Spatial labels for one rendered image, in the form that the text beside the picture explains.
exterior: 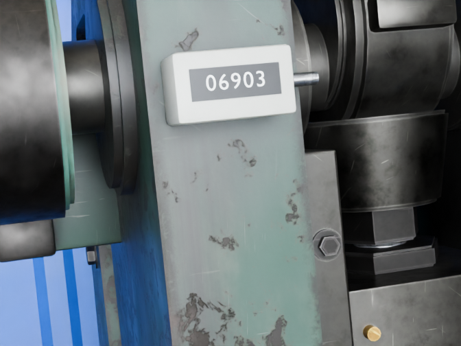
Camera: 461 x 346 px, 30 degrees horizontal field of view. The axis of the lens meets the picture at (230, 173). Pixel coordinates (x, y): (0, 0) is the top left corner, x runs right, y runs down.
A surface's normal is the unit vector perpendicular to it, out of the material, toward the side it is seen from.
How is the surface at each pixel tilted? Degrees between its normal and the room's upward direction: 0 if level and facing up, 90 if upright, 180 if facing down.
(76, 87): 96
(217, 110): 90
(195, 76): 90
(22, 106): 101
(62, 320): 90
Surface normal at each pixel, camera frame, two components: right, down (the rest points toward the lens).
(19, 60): 0.22, -0.16
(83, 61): 0.16, -0.44
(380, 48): 0.25, 0.32
